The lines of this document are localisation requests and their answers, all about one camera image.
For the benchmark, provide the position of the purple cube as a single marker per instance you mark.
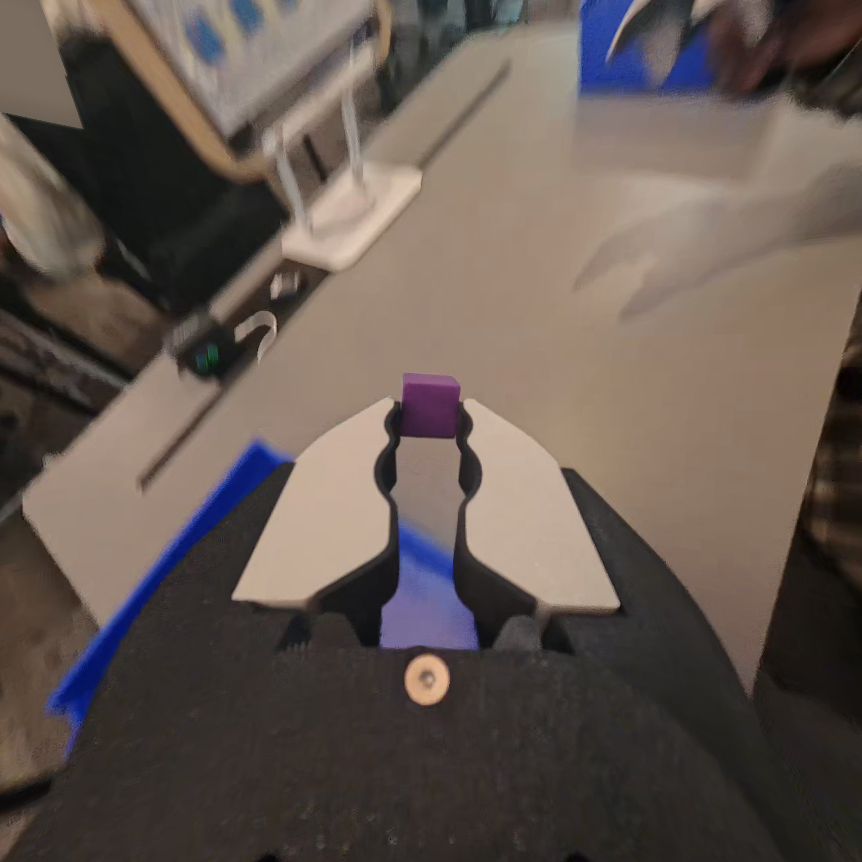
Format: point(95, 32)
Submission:
point(431, 411)

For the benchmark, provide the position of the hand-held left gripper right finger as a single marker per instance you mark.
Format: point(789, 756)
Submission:
point(539, 532)

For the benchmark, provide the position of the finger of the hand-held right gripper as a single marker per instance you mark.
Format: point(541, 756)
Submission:
point(640, 20)

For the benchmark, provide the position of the person's right hand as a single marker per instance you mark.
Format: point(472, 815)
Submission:
point(774, 47)

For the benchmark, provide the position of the person's plaid shirt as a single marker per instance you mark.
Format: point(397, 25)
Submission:
point(838, 471)

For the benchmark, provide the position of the small black blue-edged device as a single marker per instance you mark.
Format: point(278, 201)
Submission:
point(284, 286)

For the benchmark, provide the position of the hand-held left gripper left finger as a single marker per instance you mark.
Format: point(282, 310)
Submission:
point(323, 532)

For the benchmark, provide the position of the wood-framed instruction board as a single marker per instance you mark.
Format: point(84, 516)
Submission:
point(256, 60)

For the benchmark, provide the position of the blue plastic bin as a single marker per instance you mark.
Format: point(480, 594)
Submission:
point(592, 67)
point(168, 578)

